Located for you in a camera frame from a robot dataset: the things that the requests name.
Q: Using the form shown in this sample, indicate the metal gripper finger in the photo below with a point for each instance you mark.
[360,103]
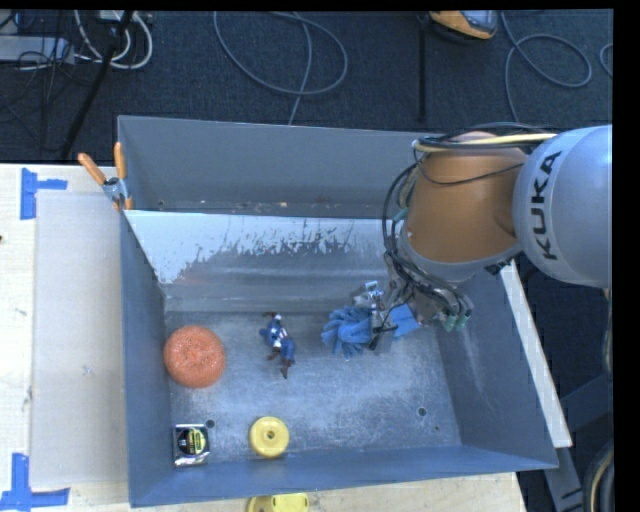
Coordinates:
[384,341]
[371,296]

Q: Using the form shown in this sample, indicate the blue fluffy duster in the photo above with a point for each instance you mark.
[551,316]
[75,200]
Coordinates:
[347,330]

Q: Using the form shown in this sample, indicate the grey metal bin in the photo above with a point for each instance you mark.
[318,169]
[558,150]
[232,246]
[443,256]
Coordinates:
[325,395]

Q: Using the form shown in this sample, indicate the blue toy figure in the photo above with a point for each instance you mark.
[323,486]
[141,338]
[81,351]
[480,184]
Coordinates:
[280,340]

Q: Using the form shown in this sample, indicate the yellow disc with hole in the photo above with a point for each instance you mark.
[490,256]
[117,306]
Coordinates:
[269,436]

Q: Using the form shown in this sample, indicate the orange sponge ball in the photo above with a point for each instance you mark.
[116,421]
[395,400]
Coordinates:
[194,356]

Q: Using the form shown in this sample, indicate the yellow flat plastic piece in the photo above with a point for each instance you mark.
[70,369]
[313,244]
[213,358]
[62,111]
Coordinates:
[277,503]

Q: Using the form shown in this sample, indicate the yellow and black tape measure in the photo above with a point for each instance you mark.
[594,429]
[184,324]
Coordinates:
[191,444]

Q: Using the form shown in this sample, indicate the pale wood board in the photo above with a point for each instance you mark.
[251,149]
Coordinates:
[75,325]

